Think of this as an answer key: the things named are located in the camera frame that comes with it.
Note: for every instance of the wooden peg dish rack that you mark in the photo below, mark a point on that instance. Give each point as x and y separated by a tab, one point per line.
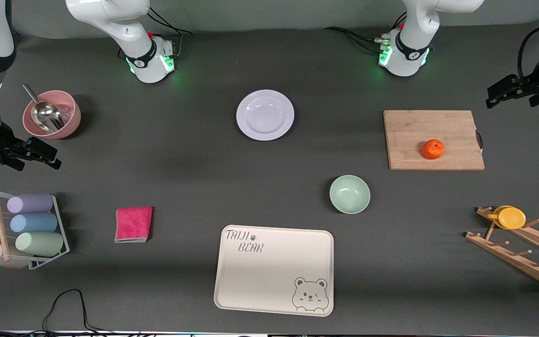
522	255

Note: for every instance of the pink folded cloth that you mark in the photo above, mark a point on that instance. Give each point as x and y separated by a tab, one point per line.
133	223

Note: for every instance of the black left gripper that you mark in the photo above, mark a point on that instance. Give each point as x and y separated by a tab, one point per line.
533	87

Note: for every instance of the pink bowl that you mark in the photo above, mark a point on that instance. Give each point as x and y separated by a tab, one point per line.
72	122

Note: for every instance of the green cup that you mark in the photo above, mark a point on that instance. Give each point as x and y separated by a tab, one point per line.
40	243

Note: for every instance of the blue cup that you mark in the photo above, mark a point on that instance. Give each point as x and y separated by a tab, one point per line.
33	223

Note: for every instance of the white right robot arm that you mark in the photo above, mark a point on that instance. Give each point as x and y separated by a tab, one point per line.
110	18

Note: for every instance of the orange fruit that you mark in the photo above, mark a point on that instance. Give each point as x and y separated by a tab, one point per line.
433	149

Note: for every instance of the wooden cutting board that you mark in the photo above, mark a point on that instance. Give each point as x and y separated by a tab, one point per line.
414	135

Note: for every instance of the beige bear print tray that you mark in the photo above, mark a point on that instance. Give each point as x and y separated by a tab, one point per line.
269	271

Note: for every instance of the purple cup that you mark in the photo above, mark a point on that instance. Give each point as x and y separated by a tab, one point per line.
31	203

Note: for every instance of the metal scoop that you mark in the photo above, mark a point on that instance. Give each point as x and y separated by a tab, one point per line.
47	114

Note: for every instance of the yellow cup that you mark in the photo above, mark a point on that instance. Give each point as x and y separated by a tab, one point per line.
512	218

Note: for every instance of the light green bowl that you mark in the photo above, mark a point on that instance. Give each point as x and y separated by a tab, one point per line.
349	194

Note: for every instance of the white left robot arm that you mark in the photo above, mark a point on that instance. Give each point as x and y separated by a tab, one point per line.
414	47

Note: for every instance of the lavender round plate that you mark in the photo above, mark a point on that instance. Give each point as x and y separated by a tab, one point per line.
265	114

